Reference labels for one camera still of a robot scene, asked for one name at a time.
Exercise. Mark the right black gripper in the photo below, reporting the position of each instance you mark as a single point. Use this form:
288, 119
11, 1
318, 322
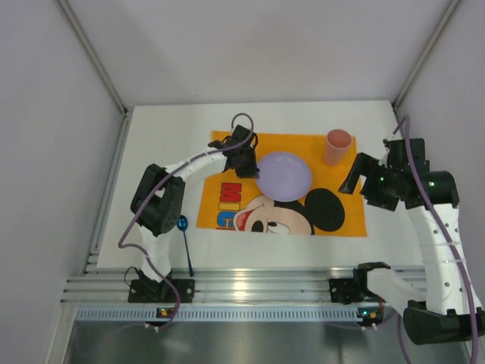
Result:
370, 182

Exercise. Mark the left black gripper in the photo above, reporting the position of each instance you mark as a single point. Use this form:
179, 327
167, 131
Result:
245, 163

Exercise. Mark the purple plastic plate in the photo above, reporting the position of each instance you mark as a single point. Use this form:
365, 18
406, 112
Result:
283, 176

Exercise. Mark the pink plastic cup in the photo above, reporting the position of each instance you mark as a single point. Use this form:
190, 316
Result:
338, 142

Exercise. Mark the blue metal spoon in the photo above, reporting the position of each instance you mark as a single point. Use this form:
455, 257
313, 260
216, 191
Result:
182, 225

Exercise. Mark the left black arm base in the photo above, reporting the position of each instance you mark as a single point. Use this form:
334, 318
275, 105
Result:
146, 290

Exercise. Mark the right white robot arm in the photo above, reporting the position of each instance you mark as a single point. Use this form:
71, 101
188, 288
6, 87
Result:
449, 310

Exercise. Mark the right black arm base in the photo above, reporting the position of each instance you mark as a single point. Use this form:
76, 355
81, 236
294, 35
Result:
354, 289

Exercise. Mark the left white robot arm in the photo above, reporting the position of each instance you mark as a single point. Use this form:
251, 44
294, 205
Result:
158, 200

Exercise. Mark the left aluminium frame post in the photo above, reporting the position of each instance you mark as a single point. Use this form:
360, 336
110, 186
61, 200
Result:
91, 53

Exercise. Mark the aluminium frame post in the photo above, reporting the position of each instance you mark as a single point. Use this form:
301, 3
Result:
91, 53
427, 50

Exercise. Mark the perforated cable tray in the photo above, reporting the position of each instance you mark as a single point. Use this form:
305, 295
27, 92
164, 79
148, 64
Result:
193, 313

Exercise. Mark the right aluminium frame post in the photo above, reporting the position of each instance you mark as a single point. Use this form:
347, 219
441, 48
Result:
427, 50

